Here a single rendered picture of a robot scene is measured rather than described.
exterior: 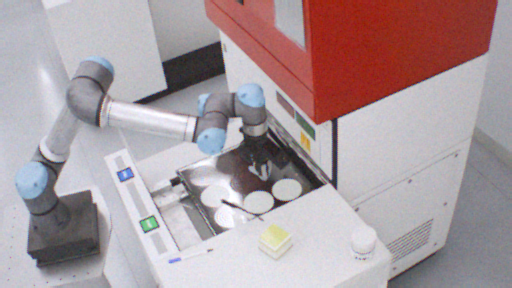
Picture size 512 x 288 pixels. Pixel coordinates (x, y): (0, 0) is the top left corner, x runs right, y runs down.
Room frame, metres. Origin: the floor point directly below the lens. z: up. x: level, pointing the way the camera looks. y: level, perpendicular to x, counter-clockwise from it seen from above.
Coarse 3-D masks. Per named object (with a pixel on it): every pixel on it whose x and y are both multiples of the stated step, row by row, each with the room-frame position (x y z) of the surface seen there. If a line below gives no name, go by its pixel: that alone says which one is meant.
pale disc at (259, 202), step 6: (258, 192) 1.25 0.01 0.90; (264, 192) 1.24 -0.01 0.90; (246, 198) 1.23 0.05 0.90; (252, 198) 1.22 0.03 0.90; (258, 198) 1.22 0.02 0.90; (264, 198) 1.21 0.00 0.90; (270, 198) 1.21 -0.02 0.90; (246, 204) 1.20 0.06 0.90; (252, 204) 1.20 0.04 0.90; (258, 204) 1.19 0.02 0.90; (264, 204) 1.19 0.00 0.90; (270, 204) 1.18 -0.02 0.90; (252, 210) 1.17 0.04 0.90; (258, 210) 1.17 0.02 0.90; (264, 210) 1.16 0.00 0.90
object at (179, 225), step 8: (168, 192) 1.32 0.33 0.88; (176, 208) 1.24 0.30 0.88; (168, 216) 1.20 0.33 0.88; (176, 216) 1.20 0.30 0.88; (184, 216) 1.20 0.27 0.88; (168, 224) 1.17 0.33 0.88; (176, 224) 1.16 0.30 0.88; (184, 224) 1.16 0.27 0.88; (192, 224) 1.16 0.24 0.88; (176, 232) 1.13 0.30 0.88; (184, 232) 1.13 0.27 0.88; (192, 232) 1.12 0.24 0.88; (176, 240) 1.10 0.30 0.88; (184, 240) 1.09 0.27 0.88; (192, 240) 1.09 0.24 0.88; (200, 240) 1.08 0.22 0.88; (184, 248) 1.06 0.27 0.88
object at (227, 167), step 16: (208, 160) 1.43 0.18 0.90; (224, 160) 1.42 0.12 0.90; (240, 160) 1.41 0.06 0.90; (192, 176) 1.36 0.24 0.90; (208, 176) 1.35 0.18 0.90; (224, 176) 1.34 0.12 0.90; (240, 176) 1.33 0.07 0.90; (256, 176) 1.32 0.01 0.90; (272, 176) 1.31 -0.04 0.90; (288, 176) 1.30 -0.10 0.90; (240, 192) 1.26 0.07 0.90; (304, 192) 1.22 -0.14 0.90; (208, 208) 1.20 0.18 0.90; (224, 208) 1.19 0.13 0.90; (272, 208) 1.17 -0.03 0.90; (224, 224) 1.12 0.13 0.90
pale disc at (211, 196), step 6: (210, 186) 1.30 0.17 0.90; (216, 186) 1.30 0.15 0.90; (222, 186) 1.29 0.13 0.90; (204, 192) 1.28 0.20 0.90; (210, 192) 1.27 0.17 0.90; (216, 192) 1.27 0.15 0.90; (222, 192) 1.27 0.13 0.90; (228, 192) 1.26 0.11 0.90; (204, 198) 1.25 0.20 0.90; (210, 198) 1.24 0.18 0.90; (216, 198) 1.24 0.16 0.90; (222, 198) 1.24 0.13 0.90; (228, 198) 1.23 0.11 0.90; (210, 204) 1.22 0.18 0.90; (216, 204) 1.21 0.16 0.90
